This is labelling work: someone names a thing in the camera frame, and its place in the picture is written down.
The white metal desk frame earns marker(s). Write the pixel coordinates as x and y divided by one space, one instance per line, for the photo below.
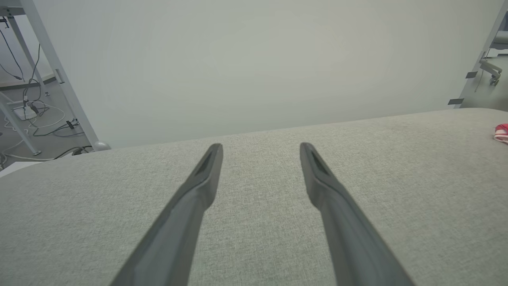
18 128

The white partition panel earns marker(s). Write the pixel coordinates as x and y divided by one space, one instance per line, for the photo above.
258 59

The red and white basketball jersey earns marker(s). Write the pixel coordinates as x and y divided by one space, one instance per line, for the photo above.
502 133

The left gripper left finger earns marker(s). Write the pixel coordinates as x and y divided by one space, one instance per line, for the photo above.
174 238

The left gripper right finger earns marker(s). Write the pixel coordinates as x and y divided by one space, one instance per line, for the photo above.
349 238

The white swivel chair base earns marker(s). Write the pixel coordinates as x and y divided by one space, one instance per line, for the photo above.
492 69

